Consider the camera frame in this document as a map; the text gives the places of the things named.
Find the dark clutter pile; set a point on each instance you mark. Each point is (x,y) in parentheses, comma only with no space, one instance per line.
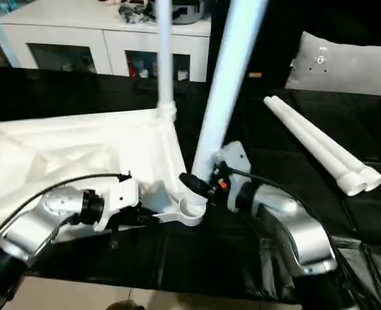
(133,11)

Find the white plastic table leg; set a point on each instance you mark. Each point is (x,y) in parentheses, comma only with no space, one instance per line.
(329,139)
(164,58)
(307,142)
(229,77)

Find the black work mat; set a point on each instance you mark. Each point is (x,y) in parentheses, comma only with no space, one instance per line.
(197,258)

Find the small red bottle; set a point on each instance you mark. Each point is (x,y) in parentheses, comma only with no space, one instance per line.
(131,68)

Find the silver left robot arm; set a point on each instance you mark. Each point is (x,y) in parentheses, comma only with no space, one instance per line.
(35,226)

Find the dark grey helmet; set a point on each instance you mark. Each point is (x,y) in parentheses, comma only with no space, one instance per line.
(184,10)

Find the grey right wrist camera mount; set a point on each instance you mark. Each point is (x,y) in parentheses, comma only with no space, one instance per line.
(234,161)

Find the white cabinet with glass doors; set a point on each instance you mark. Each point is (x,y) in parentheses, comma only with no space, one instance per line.
(81,35)

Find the white plastic table top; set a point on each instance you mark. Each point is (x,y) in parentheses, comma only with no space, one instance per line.
(68,161)

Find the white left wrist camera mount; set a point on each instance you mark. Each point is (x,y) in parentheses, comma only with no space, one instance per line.
(118,197)

